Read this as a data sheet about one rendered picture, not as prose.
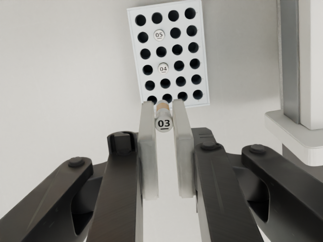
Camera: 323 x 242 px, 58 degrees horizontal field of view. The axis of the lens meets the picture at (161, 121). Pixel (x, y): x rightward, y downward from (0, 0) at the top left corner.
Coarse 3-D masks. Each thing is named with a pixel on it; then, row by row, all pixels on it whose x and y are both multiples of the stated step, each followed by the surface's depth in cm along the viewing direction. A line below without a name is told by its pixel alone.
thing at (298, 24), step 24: (288, 0) 27; (312, 0) 24; (288, 24) 28; (312, 24) 24; (288, 48) 28; (312, 48) 25; (288, 72) 29; (312, 72) 25; (288, 96) 30; (312, 96) 26; (312, 120) 27
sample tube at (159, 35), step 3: (159, 30) 32; (156, 33) 32; (159, 33) 32; (162, 33) 32; (156, 36) 32; (159, 36) 32; (162, 36) 32; (156, 39) 33; (159, 39) 33; (162, 39) 33
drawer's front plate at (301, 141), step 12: (276, 120) 31; (288, 120) 30; (276, 132) 30; (288, 132) 28; (300, 132) 27; (312, 132) 27; (288, 144) 28; (300, 144) 25; (312, 144) 24; (300, 156) 25; (312, 156) 24
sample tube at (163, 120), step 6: (162, 102) 22; (156, 108) 21; (162, 108) 20; (168, 108) 21; (156, 114) 20; (162, 114) 19; (168, 114) 19; (156, 120) 19; (162, 120) 19; (168, 120) 19; (156, 126) 19; (162, 126) 19; (168, 126) 19; (162, 132) 19
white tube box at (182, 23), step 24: (192, 0) 32; (144, 24) 33; (168, 24) 33; (192, 24) 33; (144, 48) 37; (168, 48) 34; (192, 48) 37; (144, 72) 36; (168, 72) 35; (192, 72) 35; (144, 96) 36; (168, 96) 39; (192, 96) 36
